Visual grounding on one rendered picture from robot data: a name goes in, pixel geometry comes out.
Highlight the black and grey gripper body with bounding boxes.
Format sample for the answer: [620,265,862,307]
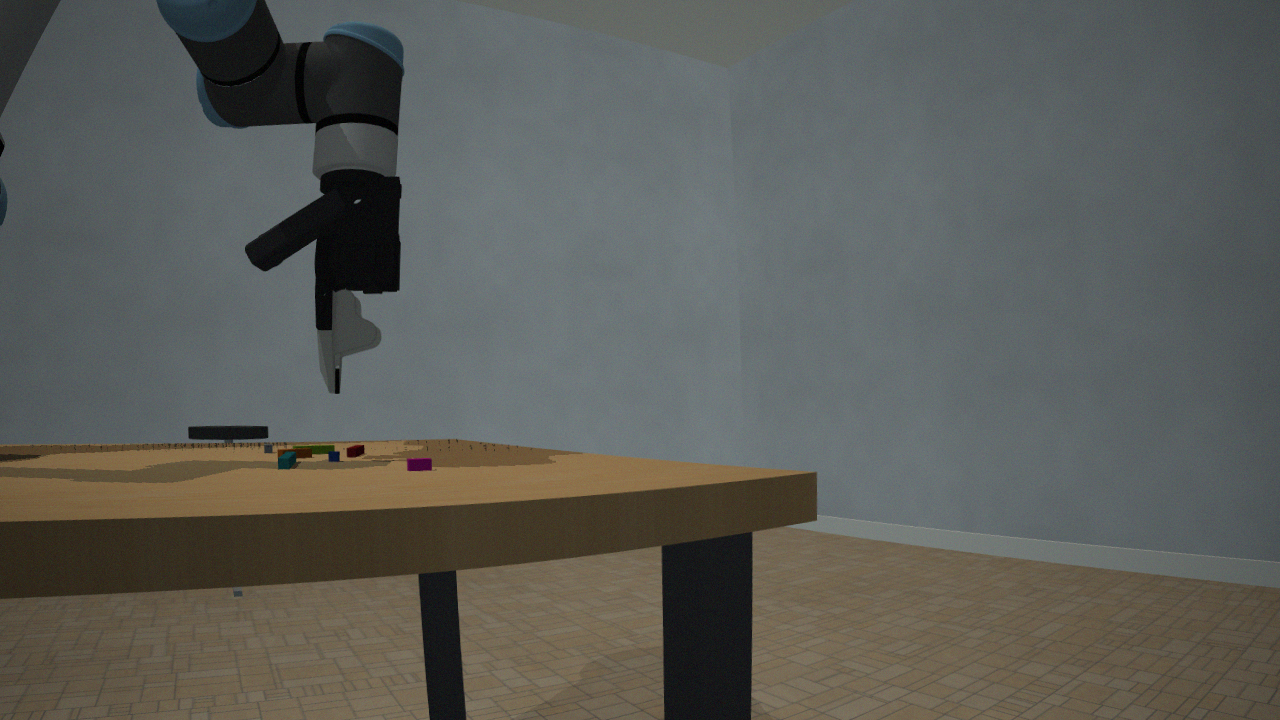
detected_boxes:
[315,169,402,293]

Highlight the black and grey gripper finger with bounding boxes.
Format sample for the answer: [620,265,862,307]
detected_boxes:
[335,296,381,395]
[315,250,378,393]

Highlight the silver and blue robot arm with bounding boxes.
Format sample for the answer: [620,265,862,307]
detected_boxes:
[0,0,404,272]

